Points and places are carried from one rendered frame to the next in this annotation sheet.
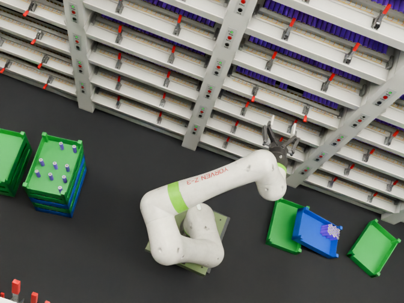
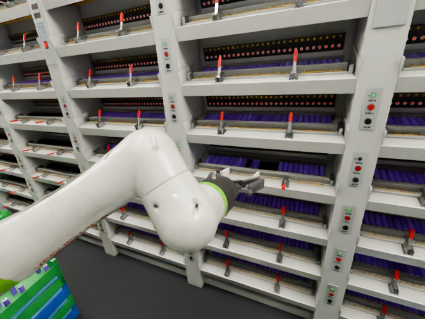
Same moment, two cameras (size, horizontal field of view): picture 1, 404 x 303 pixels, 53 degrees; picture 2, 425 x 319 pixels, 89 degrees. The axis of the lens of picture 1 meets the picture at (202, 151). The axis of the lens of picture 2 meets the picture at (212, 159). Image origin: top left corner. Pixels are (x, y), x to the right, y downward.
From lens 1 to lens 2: 1.34 m
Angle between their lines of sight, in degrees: 45
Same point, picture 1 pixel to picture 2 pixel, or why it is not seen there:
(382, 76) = (348, 77)
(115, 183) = not seen: outside the picture
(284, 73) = (238, 133)
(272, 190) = (167, 208)
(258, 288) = not seen: outside the picture
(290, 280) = not seen: outside the picture
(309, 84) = (269, 136)
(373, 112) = (369, 143)
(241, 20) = (174, 79)
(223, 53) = (176, 130)
